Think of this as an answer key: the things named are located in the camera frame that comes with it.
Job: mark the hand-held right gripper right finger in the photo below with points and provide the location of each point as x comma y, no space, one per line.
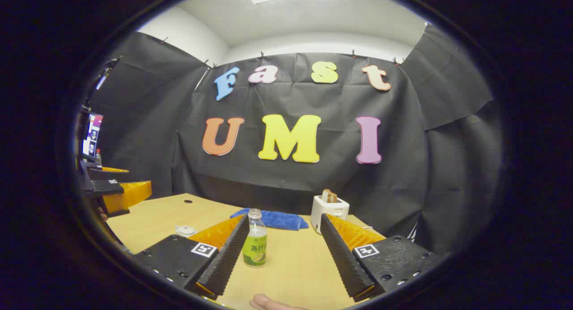
342,256

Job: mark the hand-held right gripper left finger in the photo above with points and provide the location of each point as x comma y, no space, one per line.
226,256

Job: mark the white toaster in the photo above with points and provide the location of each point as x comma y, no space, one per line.
329,207

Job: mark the computer monitor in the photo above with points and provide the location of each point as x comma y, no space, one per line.
92,135

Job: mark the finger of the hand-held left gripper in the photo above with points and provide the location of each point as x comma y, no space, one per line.
96,172
105,188

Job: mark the clear green label water bottle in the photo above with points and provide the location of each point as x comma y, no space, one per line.
255,252

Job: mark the blue towel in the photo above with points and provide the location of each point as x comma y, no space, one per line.
282,219

